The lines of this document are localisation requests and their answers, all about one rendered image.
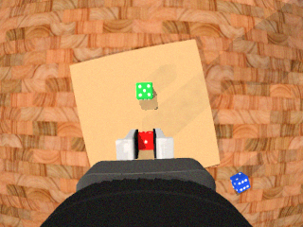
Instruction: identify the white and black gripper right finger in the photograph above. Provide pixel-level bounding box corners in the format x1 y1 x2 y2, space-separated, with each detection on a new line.
152 128 174 159

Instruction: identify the red die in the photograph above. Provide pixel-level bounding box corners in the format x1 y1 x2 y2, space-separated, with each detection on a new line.
138 131 153 150

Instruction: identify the green die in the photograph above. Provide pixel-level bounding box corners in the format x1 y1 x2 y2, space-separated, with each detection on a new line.
136 82 153 100

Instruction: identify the tan square mat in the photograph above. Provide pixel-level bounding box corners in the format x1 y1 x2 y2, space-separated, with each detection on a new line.
69 40 220 167

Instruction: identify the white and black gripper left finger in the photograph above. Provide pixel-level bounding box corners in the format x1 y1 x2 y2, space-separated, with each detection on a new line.
116 129 139 160

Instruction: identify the blue die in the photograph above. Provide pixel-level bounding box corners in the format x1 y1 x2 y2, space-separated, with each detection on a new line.
230 172 251 193

